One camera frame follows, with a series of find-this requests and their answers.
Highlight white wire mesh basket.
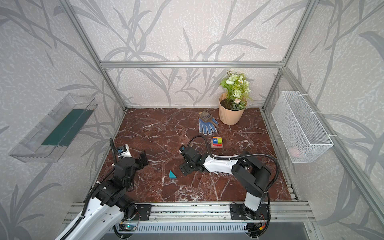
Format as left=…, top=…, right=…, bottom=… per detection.
left=272, top=91, right=334, bottom=164

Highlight peach ribbed flower pot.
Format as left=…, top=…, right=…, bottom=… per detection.
left=219, top=93, right=245, bottom=125

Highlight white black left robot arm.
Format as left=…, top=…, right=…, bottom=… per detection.
left=56, top=151, right=149, bottom=240

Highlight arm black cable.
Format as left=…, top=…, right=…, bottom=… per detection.
left=58, top=137, right=119, bottom=240
left=186, top=135, right=281, bottom=194

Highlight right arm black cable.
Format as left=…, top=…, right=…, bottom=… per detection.
left=186, top=135, right=281, bottom=194

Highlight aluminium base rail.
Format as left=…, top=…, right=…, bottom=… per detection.
left=59, top=201, right=316, bottom=224

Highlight green white artificial flowers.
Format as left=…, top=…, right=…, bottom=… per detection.
left=220, top=70, right=251, bottom=111

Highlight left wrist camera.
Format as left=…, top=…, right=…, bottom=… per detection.
left=116, top=144, right=132, bottom=159

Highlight teal triangle wood block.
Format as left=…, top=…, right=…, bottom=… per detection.
left=169, top=171, right=177, bottom=179

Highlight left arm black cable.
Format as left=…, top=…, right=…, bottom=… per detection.
left=58, top=137, right=119, bottom=240

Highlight clear plastic wall tray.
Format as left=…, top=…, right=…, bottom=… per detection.
left=9, top=94, right=98, bottom=163

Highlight green circuit board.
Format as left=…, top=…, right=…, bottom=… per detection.
left=119, top=223, right=137, bottom=232

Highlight pink object in basket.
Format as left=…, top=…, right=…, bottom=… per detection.
left=289, top=147, right=305, bottom=159

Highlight pink block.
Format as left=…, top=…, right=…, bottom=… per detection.
left=211, top=140, right=223, bottom=149

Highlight brown plastic slotted scoop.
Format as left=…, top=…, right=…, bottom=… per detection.
left=199, top=111, right=213, bottom=123

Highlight blue dotted work glove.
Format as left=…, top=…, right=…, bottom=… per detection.
left=199, top=118, right=219, bottom=135

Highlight aluminium cage frame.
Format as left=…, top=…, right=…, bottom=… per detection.
left=60, top=1, right=384, bottom=222

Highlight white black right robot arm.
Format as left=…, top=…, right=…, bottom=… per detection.
left=180, top=149, right=280, bottom=220

